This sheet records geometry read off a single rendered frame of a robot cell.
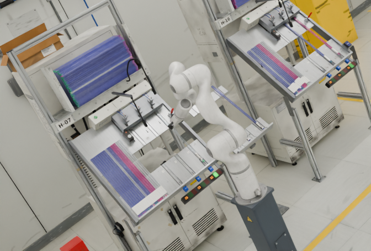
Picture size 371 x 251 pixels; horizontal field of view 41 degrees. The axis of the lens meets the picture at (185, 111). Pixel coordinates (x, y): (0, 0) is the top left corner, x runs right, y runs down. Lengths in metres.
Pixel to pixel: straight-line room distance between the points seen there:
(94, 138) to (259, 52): 1.42
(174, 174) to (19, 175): 1.99
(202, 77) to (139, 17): 2.61
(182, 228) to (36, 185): 1.74
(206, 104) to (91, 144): 1.02
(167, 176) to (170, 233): 0.56
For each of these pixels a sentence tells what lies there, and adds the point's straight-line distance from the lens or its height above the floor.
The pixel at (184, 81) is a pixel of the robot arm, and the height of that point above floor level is 1.45.
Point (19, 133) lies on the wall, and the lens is 4.77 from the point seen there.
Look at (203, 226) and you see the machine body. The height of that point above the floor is 0.16.
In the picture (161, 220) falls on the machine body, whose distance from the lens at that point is 3.56.
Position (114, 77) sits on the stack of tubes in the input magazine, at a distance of 3.37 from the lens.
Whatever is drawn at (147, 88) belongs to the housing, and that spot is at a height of 1.25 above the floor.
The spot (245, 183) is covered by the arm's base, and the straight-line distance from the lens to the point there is 2.75.
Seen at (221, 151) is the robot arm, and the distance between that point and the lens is 2.61.
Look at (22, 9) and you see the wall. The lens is 4.74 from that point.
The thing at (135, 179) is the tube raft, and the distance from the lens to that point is 3.20.
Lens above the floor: 2.24
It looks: 21 degrees down
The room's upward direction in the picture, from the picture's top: 25 degrees counter-clockwise
